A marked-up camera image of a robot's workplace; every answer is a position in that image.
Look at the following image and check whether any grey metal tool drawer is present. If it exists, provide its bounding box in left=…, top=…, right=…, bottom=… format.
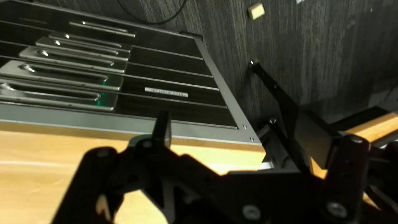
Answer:
left=0, top=101, right=265, bottom=147

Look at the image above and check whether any grey metal cabinet wooden top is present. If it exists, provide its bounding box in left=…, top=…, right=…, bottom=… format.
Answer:
left=0, top=0, right=269, bottom=224

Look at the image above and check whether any white label sticker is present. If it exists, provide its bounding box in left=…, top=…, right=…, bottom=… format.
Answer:
left=143, top=85, right=190, bottom=100

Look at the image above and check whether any black floor cable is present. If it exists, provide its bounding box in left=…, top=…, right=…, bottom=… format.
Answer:
left=116, top=0, right=188, bottom=27

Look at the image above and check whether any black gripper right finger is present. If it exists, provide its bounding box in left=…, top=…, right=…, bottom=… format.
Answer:
left=249, top=61, right=371, bottom=224

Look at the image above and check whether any tan wooden wrist camera mount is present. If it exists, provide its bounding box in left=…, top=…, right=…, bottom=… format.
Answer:
left=343, top=111, right=398, bottom=145

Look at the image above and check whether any small wooden block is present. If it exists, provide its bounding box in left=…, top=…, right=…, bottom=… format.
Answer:
left=246, top=2, right=266, bottom=22

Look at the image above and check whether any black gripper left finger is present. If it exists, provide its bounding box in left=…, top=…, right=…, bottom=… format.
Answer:
left=51, top=111, right=188, bottom=224

